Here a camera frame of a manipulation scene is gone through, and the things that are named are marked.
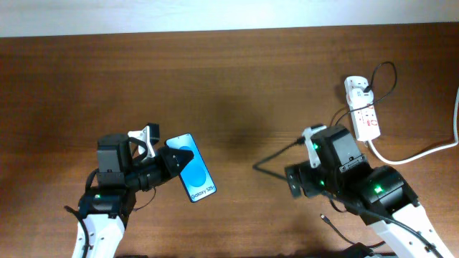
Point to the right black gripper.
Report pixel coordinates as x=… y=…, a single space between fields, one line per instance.
x=292 y=180

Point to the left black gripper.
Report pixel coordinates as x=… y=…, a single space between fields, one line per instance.
x=162 y=157

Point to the blue Samsung Galaxy smartphone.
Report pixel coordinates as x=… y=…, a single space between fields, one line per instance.
x=196 y=177

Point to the white power strip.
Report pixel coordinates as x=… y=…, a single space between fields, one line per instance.
x=364 y=119

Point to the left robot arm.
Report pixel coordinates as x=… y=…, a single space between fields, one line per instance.
x=124 y=168

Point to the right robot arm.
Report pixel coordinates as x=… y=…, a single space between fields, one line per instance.
x=380 y=196

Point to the white charger adapter plug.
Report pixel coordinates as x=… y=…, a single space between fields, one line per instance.
x=357 y=98

